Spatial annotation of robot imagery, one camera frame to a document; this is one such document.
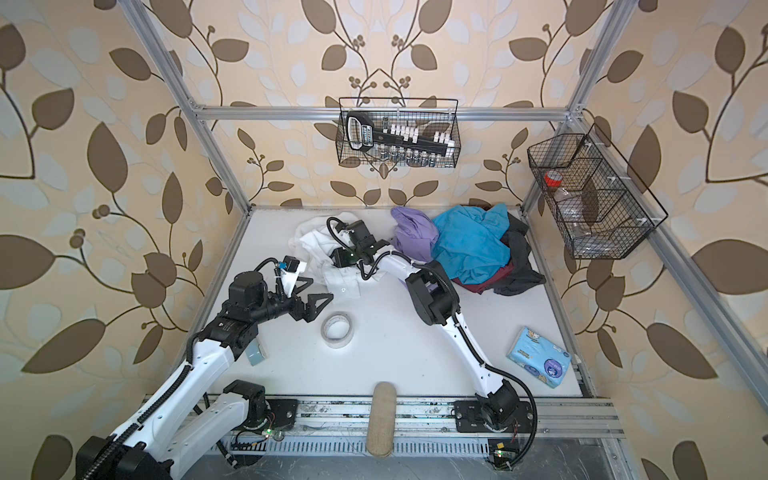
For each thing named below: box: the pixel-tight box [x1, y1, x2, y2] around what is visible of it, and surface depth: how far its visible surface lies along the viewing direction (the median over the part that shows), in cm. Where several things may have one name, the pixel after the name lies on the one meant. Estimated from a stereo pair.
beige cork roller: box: [366, 381, 397, 458], surface depth 74 cm
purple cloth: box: [390, 206, 439, 263], surface depth 108 cm
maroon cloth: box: [452, 260, 515, 294], surface depth 95 cm
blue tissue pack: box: [506, 326, 572, 389], surface depth 80 cm
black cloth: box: [480, 212, 547, 296], surface depth 98 cm
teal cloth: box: [432, 204, 511, 285], surface depth 101 cm
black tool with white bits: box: [346, 112, 452, 156], surface depth 85 cm
